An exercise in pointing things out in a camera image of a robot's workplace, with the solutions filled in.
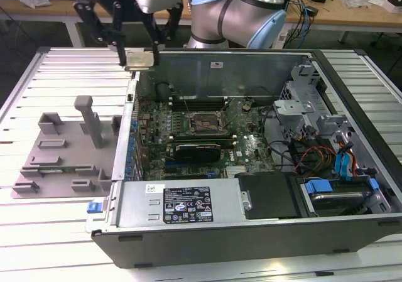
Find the silver finned heat sink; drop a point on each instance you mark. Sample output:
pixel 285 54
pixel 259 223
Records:
pixel 237 172

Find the grey parts rack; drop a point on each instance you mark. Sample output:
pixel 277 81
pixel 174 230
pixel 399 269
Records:
pixel 63 169

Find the black graphics card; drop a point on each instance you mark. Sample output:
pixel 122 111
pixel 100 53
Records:
pixel 198 153

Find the blue disk carrier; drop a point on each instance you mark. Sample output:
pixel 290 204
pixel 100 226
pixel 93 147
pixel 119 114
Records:
pixel 318 187

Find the black plastic shroud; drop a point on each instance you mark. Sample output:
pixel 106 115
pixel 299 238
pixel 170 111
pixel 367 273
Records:
pixel 267 197

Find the grey power supply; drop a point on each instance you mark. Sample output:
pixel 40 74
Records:
pixel 138 206

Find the blue case latch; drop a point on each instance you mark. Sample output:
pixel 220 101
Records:
pixel 94 207

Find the hard disk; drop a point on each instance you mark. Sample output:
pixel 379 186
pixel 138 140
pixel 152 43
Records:
pixel 339 202

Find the metal drive cage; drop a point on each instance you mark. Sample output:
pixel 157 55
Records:
pixel 301 84

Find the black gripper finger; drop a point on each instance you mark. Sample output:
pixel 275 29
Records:
pixel 118 18
pixel 155 34

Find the silver CPU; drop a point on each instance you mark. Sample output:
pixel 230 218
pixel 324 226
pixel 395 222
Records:
pixel 139 59

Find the metal locking lever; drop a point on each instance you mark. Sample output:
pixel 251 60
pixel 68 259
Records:
pixel 188 109
pixel 228 105

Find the open black PC case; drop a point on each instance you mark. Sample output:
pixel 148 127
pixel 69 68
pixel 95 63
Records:
pixel 220 244

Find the CPU socket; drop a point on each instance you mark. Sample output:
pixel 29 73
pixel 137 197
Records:
pixel 204 122

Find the black cylindrical part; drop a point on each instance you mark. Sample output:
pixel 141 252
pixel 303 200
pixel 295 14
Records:
pixel 162 92

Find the black power adapter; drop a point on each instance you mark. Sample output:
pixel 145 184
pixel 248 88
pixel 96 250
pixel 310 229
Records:
pixel 312 11

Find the long wooden desk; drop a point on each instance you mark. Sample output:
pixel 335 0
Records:
pixel 63 7

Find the green motherboard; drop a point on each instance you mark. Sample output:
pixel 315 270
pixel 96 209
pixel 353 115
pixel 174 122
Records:
pixel 157 125

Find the silver coin battery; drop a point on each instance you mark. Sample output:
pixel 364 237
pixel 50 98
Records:
pixel 247 106

